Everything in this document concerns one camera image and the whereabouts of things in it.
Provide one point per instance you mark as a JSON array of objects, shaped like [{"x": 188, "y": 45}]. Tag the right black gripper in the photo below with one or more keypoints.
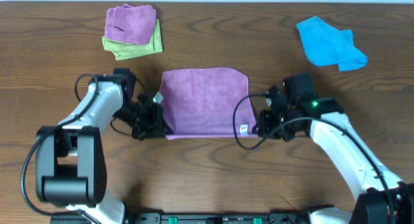
[{"x": 267, "y": 123}]

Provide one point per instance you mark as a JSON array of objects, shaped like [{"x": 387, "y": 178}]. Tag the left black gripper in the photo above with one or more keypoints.
[{"x": 152, "y": 119}]

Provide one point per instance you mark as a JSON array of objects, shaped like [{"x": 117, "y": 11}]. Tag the purple microfiber cloth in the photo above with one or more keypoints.
[{"x": 203, "y": 103}]

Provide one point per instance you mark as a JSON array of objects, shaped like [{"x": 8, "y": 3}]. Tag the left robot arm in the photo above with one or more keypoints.
[{"x": 70, "y": 164}]

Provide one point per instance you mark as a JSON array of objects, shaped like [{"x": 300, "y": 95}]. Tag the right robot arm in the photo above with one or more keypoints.
[{"x": 380, "y": 195}]

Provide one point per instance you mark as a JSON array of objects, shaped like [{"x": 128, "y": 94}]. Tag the folded green cloth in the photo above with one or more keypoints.
[{"x": 123, "y": 51}]

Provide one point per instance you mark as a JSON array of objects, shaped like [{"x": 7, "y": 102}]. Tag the blue microfiber cloth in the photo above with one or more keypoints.
[{"x": 325, "y": 45}]

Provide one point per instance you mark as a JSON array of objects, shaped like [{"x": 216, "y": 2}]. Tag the folded purple cloth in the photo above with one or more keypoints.
[{"x": 130, "y": 24}]

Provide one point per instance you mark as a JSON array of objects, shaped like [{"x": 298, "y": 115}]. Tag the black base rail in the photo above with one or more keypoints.
[{"x": 271, "y": 218}]

